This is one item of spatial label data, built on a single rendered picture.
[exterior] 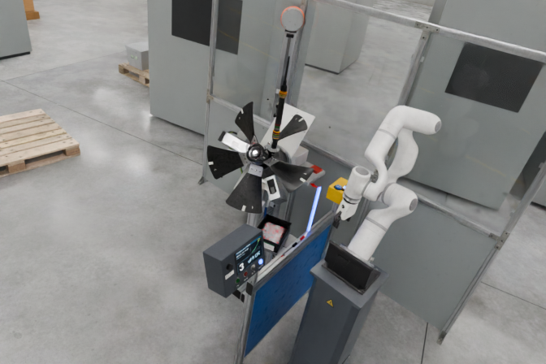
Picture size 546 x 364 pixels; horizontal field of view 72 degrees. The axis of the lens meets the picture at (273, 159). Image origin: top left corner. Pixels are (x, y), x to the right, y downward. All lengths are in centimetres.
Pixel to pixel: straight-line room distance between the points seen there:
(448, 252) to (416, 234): 23
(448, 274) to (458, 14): 250
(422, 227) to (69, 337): 242
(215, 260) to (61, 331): 163
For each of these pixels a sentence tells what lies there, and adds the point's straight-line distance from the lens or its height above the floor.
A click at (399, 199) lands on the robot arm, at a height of 136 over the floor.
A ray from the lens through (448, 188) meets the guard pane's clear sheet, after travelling 266.
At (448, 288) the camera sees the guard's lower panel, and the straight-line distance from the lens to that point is 303.
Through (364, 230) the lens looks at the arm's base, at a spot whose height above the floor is 118.
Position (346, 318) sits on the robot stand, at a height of 79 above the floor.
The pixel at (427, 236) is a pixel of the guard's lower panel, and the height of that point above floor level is 74.
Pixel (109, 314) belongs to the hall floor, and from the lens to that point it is 299.
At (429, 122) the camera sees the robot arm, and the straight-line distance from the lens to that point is 188.
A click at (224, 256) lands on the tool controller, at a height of 125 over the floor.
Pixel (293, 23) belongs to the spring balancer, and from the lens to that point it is 269.
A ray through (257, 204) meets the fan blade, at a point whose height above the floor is 96.
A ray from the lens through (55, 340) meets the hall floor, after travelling 296.
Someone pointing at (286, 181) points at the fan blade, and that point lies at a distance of 216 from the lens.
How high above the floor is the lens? 238
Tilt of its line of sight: 31 degrees down
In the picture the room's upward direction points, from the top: 10 degrees clockwise
